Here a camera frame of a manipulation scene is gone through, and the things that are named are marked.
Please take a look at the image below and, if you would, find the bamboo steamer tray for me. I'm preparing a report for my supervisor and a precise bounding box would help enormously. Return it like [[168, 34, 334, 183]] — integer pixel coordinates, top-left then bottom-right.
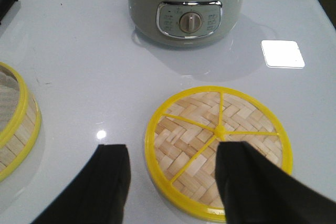
[[1, 62, 41, 180]]

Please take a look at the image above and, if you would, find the bamboo steamer lid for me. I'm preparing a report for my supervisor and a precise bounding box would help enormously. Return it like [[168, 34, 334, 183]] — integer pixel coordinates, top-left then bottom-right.
[[144, 86, 293, 223]]

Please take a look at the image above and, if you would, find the grey electric cooking pot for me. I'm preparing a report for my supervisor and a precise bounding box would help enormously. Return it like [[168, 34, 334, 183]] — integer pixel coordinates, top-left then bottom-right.
[[128, 0, 243, 47]]

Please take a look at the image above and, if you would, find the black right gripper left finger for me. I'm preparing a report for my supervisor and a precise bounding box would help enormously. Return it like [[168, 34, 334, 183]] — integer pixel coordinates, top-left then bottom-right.
[[33, 144, 131, 223]]

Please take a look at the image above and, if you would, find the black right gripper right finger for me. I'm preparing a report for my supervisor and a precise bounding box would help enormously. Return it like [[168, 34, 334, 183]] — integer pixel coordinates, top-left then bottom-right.
[[215, 142, 335, 223]]

